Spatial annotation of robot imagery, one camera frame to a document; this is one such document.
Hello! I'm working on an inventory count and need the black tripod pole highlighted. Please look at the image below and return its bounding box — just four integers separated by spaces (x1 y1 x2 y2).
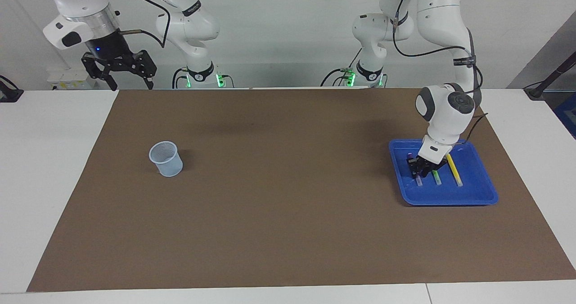
523 52 576 100

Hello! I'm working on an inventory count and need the white wall socket box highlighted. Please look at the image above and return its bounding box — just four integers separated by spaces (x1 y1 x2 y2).
46 68 97 91

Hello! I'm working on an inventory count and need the black left arm base cable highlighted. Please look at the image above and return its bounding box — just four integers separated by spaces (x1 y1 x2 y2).
320 48 363 88

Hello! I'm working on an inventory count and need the translucent plastic cup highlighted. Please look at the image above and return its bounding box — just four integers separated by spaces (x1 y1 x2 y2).
149 141 184 178

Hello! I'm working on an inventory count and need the brown table mat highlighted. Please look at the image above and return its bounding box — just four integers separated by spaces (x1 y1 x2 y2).
26 88 576 292

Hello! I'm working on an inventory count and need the black arm base cable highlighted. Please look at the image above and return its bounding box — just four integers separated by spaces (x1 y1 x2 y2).
172 67 234 89
320 48 363 88

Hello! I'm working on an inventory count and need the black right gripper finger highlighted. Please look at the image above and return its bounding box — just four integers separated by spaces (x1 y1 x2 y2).
127 50 158 90
81 54 118 91

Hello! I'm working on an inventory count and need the blue plastic tray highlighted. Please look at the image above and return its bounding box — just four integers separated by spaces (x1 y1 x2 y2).
388 139 499 206

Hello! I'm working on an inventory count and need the purple pen with white cap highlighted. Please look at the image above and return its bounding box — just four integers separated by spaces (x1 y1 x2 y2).
407 153 423 187

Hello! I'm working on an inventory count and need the blue patterned object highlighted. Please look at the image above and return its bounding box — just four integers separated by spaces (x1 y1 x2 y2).
553 93 576 140

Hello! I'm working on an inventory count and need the yellow pen with white cap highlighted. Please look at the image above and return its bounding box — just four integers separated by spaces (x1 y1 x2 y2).
445 154 464 187

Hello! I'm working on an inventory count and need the black table clamp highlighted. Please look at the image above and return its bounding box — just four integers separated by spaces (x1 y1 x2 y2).
0 75 24 103

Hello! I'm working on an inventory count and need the black right arm base cable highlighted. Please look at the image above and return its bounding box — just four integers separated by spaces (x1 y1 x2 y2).
172 67 234 89

